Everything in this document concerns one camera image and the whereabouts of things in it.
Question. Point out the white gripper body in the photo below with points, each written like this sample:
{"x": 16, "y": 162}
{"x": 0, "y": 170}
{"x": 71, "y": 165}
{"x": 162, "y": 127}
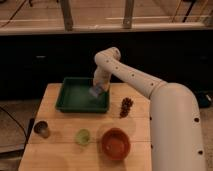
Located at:
{"x": 102, "y": 78}

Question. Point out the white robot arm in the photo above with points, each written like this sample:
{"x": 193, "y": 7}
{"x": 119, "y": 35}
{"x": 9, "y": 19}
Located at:
{"x": 175, "y": 124}

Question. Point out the green plastic tray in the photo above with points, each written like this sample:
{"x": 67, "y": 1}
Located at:
{"x": 74, "y": 97}

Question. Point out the bunch of dark grapes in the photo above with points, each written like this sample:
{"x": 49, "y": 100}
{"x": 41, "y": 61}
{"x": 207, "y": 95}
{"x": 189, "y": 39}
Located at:
{"x": 125, "y": 107}

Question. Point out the small green cup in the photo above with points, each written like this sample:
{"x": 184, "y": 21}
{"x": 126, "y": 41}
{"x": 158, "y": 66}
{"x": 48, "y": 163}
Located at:
{"x": 82, "y": 137}

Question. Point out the orange bowl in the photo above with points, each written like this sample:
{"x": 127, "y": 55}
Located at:
{"x": 115, "y": 144}

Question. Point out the dark metallic cup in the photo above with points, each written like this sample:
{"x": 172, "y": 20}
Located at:
{"x": 41, "y": 128}

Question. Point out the dark blue floor object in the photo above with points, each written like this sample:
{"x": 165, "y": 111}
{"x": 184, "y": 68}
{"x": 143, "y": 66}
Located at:
{"x": 204, "y": 100}

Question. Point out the right metal post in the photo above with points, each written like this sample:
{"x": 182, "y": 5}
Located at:
{"x": 128, "y": 14}

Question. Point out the metal post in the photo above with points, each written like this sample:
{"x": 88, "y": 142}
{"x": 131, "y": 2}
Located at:
{"x": 67, "y": 16}
{"x": 128, "y": 14}

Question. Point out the left metal post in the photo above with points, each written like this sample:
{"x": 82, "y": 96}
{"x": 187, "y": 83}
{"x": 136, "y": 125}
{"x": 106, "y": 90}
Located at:
{"x": 67, "y": 16}

